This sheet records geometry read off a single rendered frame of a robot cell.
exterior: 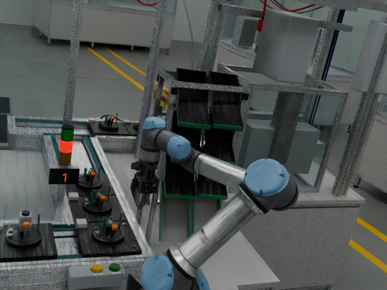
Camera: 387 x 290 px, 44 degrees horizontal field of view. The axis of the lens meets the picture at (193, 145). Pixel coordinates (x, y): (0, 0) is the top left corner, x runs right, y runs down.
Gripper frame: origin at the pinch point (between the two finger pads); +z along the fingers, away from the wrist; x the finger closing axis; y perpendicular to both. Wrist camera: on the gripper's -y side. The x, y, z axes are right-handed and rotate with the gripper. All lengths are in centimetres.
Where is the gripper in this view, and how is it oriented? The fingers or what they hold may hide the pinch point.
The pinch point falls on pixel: (139, 205)
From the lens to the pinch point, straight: 185.8
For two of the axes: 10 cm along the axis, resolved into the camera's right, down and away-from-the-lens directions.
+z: -1.8, 9.2, 3.4
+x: 9.2, 0.3, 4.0
